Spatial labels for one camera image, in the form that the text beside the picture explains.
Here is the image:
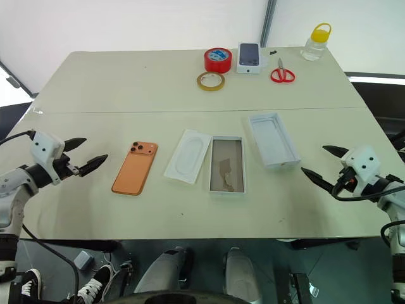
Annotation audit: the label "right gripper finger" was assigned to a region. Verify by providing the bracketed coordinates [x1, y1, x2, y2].
[321, 144, 349, 159]
[301, 167, 335, 195]

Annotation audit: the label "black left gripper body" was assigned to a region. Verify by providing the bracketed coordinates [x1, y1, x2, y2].
[52, 153, 82, 182]

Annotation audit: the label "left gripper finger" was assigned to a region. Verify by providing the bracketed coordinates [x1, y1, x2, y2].
[63, 137, 88, 153]
[77, 153, 109, 178]

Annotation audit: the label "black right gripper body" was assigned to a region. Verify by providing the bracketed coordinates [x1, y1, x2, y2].
[330, 165, 357, 195]

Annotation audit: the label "orange smartphone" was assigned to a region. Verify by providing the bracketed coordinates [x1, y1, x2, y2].
[111, 141, 159, 196]

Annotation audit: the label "white phone box lid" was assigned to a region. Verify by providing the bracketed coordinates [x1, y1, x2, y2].
[248, 111, 302, 169]

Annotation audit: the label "grey metal block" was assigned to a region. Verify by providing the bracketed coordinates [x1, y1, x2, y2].
[73, 250, 95, 271]

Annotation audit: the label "white phone box base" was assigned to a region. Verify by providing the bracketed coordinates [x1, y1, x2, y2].
[208, 135, 247, 198]

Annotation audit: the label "phone box with printed phone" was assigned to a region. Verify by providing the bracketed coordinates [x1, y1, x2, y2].
[236, 42, 262, 75]

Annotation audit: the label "white moulded insert tray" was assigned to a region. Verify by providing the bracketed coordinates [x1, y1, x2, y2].
[163, 128, 213, 186]

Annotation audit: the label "clear bottle yellow cap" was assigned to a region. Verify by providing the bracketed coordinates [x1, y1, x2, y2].
[300, 22, 332, 62]

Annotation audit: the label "black metal stand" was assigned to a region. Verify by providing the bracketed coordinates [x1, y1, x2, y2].
[109, 259, 134, 301]
[288, 272, 320, 304]

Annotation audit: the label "black white sneaker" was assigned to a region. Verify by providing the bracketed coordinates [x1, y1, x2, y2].
[77, 264, 114, 304]
[20, 268, 43, 304]

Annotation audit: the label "silver right robot leg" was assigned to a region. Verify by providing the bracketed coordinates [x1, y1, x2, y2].
[223, 246, 262, 303]

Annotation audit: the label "silver robot leg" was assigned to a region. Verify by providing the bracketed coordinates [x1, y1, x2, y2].
[223, 246, 262, 303]
[134, 246, 194, 295]

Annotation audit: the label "silver left robot leg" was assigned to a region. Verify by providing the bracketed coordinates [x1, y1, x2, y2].
[134, 246, 194, 295]

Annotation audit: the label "yellow clear tape roll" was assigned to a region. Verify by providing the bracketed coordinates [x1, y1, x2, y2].
[196, 71, 226, 92]

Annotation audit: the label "red tape roll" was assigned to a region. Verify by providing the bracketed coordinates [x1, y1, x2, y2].
[204, 47, 233, 74]

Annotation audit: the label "grey metal pole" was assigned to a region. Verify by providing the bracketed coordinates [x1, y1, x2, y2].
[259, 0, 278, 48]

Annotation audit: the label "dark rounded shape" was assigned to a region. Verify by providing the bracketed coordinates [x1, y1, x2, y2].
[107, 289, 251, 304]

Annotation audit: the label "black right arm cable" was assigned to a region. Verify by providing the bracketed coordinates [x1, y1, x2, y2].
[331, 182, 405, 203]

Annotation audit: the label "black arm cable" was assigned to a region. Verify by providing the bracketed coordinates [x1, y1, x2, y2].
[331, 182, 405, 203]
[0, 129, 35, 146]

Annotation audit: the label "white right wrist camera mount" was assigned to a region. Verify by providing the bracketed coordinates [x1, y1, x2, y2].
[340, 145, 381, 197]

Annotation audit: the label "white camera head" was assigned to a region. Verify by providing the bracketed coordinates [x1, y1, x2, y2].
[30, 130, 66, 186]

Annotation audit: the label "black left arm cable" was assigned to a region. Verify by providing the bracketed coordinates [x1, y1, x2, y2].
[0, 129, 35, 146]

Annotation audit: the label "grey frame bar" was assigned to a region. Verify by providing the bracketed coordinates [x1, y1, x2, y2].
[0, 60, 39, 98]

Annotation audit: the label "thin black cable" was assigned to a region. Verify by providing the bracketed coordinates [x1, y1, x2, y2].
[21, 223, 80, 301]

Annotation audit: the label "red handled scissors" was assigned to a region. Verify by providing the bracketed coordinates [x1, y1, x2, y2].
[270, 58, 296, 84]

